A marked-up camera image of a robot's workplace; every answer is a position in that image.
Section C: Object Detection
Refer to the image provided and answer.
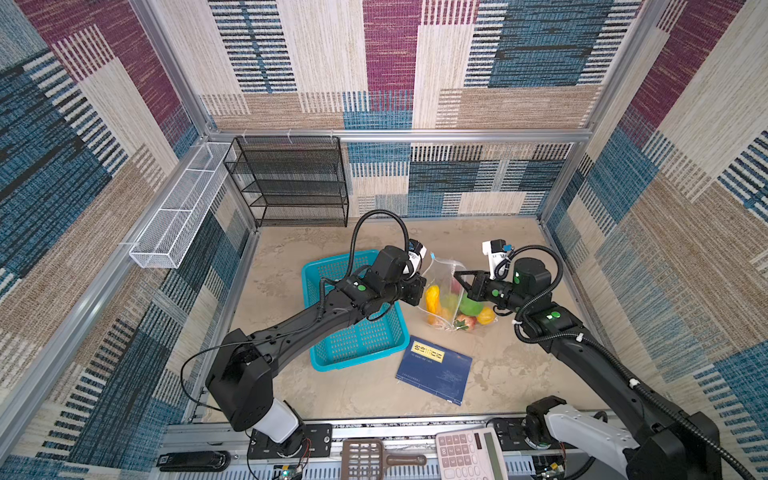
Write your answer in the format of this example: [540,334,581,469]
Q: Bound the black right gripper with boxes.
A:
[453,270,529,315]

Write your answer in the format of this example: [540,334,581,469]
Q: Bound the green apple toy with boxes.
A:
[459,297,484,317]

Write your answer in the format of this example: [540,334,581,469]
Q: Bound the yellow lemon toy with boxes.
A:
[476,306,496,325]

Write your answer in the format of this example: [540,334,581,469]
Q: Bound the clear zip top bag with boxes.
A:
[418,254,497,332]

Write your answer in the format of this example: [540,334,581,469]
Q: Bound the red strawberry toy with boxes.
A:
[454,314,477,331]

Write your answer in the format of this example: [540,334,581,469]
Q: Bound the teal plastic basket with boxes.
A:
[301,254,410,372]

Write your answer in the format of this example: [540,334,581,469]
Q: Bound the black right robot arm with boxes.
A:
[454,258,753,479]

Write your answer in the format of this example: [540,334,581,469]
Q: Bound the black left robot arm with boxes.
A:
[205,246,426,441]

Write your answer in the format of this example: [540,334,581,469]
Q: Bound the blue booklet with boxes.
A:
[395,336,473,406]

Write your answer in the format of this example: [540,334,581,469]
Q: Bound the pink calculator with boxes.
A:
[435,427,508,480]

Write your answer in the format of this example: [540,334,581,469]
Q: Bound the brown slotted spatula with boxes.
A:
[340,438,427,480]

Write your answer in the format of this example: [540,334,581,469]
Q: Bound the black stapler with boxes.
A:
[156,450,232,473]

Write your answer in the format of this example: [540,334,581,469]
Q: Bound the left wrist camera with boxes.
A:
[404,239,427,277]

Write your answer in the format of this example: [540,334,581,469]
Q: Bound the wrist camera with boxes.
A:
[482,239,514,280]
[404,239,427,277]

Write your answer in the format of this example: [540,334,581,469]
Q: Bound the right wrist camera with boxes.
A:
[482,239,514,280]

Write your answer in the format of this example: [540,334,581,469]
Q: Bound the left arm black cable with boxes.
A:
[179,208,415,415]

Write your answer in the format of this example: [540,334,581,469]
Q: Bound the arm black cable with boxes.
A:
[179,208,415,415]
[494,244,760,480]

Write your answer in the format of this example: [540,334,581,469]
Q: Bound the black wire shelf rack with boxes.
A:
[223,136,349,227]

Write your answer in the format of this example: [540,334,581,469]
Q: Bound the white wire mesh tray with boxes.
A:
[129,142,230,269]

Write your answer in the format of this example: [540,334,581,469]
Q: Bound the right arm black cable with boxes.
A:
[494,244,760,480]

